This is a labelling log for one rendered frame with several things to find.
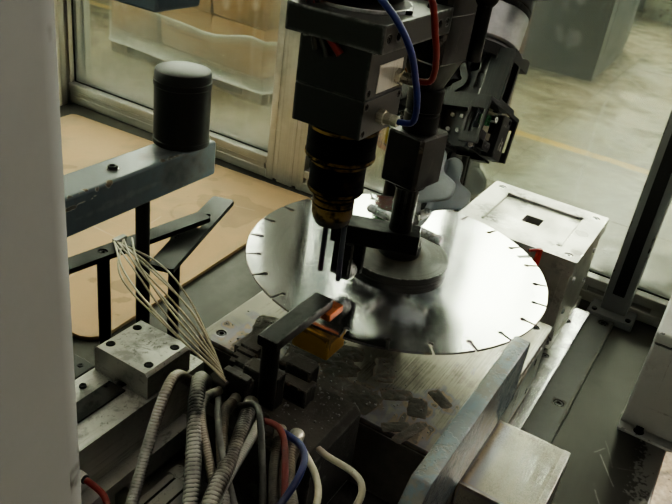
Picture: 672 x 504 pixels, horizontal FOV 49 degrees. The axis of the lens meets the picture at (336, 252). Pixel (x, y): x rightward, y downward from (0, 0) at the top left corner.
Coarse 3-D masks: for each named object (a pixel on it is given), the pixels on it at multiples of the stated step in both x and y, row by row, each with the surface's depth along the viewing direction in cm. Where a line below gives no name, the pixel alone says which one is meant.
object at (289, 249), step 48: (288, 240) 82; (480, 240) 88; (288, 288) 74; (336, 288) 75; (384, 288) 76; (432, 288) 77; (480, 288) 79; (528, 288) 80; (336, 336) 68; (384, 336) 69; (432, 336) 70; (480, 336) 71
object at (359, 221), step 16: (400, 192) 69; (416, 192) 69; (400, 208) 69; (352, 224) 71; (368, 224) 71; (384, 224) 72; (400, 224) 70; (336, 240) 71; (352, 240) 71; (368, 240) 71; (384, 240) 71; (400, 240) 71; (416, 240) 70; (336, 256) 73; (352, 256) 72
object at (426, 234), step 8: (368, 208) 81; (376, 208) 81; (384, 216) 80; (416, 216) 79; (424, 216) 82; (416, 224) 78; (424, 232) 78; (432, 232) 78; (432, 240) 77; (440, 240) 77
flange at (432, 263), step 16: (368, 256) 79; (384, 256) 80; (400, 256) 79; (416, 256) 80; (432, 256) 81; (368, 272) 77; (384, 272) 77; (400, 272) 77; (416, 272) 78; (432, 272) 78
